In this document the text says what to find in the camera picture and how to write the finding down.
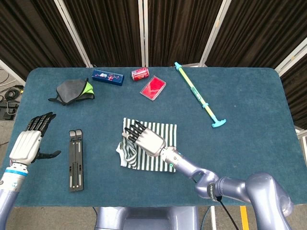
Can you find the red soda can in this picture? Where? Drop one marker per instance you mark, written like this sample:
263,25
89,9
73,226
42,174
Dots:
140,74

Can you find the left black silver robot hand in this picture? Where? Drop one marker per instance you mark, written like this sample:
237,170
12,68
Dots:
25,146

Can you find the white table leg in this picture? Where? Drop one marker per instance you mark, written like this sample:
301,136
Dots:
213,218

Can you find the black floor device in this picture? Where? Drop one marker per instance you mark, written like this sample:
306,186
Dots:
8,111

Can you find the black white striped shirt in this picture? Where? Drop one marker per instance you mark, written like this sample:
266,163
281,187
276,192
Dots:
168,134

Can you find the red flat ink pad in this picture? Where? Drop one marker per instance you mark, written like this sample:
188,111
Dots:
153,88

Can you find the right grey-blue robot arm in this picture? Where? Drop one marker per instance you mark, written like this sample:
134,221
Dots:
239,189

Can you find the black folding laptop stand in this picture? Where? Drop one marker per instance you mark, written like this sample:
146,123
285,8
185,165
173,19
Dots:
76,163

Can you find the grey-blue robot torso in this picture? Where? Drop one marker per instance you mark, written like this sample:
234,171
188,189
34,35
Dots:
144,218

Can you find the dark pleated curtain panel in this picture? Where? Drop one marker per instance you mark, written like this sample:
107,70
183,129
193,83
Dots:
296,95
108,31
261,31
180,31
26,31

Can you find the white partition frame post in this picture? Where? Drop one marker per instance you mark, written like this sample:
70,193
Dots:
12,72
214,33
141,33
291,60
72,31

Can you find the white partition base frame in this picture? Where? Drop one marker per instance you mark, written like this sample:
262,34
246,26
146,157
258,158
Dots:
302,134

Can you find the teal yellow long stick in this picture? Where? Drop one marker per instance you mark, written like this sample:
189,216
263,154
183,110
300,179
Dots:
195,92

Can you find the long blue printed box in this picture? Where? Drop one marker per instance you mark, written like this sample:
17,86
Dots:
108,77

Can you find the grey green folded cloth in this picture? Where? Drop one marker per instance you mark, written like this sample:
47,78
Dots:
69,89

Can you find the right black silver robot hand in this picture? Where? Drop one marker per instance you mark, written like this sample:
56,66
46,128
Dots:
149,142

